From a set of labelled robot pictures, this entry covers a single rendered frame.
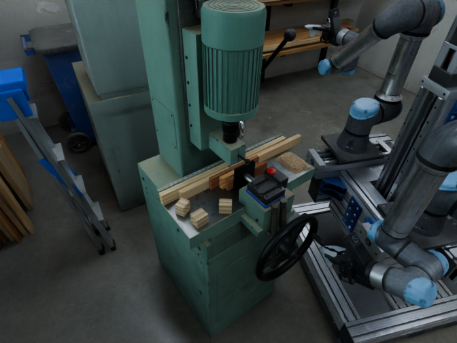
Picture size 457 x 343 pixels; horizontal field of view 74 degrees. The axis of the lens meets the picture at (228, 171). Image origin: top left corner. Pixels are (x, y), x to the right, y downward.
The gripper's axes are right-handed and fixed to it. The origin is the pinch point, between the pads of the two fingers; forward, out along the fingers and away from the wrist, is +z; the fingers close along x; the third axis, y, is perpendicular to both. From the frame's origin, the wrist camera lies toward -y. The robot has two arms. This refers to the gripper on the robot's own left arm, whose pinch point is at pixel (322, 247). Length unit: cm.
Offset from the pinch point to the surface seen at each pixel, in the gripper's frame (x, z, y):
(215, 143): -18, 25, -43
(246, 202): -18.2, 13.1, -22.4
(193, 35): -23, 12, -78
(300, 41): 196, 182, -92
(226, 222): -26.1, 16.1, -17.4
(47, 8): -30, 228, -159
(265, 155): 4.5, 27.5, -31.4
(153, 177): -35, 58, -32
